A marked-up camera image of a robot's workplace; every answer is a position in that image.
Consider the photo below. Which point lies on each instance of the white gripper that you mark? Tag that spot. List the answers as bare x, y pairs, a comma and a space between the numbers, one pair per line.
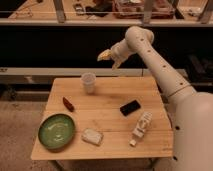
118, 53

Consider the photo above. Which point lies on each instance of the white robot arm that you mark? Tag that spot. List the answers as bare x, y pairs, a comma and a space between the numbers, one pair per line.
193, 123

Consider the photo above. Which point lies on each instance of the red tray with items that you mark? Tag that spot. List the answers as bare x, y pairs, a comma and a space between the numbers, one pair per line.
135, 9

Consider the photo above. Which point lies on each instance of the black device on workbench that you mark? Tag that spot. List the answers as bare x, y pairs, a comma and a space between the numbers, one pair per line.
100, 10

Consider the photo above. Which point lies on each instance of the black rectangular block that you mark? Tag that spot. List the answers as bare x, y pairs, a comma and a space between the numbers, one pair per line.
130, 107

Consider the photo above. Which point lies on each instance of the wooden table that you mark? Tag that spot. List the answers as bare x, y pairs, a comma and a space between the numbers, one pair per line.
101, 112

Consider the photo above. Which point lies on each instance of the red chili pepper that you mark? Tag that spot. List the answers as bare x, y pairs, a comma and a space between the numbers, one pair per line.
68, 105

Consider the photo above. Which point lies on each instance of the white plastic bottle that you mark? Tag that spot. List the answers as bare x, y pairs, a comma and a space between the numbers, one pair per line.
140, 128

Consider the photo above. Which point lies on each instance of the long background workbench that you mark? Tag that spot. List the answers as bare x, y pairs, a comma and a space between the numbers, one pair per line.
196, 13

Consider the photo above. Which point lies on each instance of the white sponge block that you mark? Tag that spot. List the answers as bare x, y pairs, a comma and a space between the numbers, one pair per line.
92, 136

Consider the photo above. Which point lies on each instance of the green round plate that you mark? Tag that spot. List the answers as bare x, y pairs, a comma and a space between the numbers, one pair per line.
56, 131

